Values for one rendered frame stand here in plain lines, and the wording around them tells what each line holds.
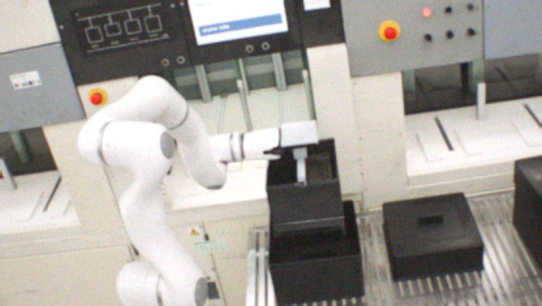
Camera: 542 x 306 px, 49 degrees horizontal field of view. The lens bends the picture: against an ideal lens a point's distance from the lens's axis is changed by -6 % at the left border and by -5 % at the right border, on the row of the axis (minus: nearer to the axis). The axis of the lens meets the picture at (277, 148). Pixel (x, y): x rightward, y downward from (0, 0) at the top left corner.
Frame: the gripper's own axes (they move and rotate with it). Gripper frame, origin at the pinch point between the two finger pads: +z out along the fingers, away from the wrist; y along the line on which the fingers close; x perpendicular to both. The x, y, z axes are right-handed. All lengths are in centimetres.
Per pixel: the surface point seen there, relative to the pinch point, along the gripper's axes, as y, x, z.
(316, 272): 13.6, -37.6, -0.1
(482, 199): -27, -50, 61
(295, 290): 13.5, -43.8, -7.0
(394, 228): -5.4, -39.9, 25.6
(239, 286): -30, -80, -34
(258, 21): -29.7, 25.5, -7.9
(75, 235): -29, -46, -92
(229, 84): -120, -34, -36
